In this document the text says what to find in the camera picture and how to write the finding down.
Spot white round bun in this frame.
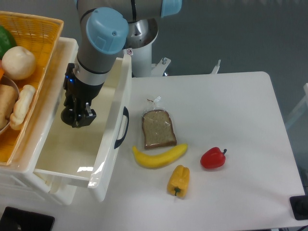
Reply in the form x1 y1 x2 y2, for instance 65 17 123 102
2 46 36 80

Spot black device bottom right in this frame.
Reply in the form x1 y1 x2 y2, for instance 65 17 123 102
289 195 308 220

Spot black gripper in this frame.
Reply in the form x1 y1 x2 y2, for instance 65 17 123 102
63 63 103 128

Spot white plastic drawer cabinet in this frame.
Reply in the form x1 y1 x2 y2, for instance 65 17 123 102
0 38 78 205

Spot brown bread roll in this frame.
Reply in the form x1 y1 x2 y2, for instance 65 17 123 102
0 84 18 129

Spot yellow bell pepper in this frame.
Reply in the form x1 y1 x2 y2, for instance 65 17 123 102
167 165 190 198

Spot orange woven basket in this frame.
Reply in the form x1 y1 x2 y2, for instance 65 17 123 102
0 11 64 166

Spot metal bowl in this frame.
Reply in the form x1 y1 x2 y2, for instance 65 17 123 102
0 76 19 134

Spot yellow banana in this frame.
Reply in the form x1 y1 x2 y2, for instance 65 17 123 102
132 143 188 169

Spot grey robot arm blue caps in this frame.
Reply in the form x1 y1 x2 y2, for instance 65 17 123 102
61 0 182 128

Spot white open upper drawer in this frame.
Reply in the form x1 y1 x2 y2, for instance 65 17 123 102
33 50 132 203

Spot red bell pepper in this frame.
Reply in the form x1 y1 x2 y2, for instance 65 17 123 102
200 147 227 169

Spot beige peanut-shaped pastry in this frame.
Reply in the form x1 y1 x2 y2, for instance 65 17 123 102
10 85 36 130

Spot green vegetable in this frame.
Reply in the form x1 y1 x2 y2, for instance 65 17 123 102
0 25 17 60

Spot black device bottom left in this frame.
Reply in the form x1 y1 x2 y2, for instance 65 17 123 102
0 206 55 231

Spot dark purple mangosteen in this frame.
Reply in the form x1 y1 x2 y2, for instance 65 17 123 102
61 108 76 128

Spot black device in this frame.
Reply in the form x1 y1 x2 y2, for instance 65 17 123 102
289 195 308 220
0 206 55 231

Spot bagged brown bread slice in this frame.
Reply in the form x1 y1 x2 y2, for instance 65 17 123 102
141 96 177 150

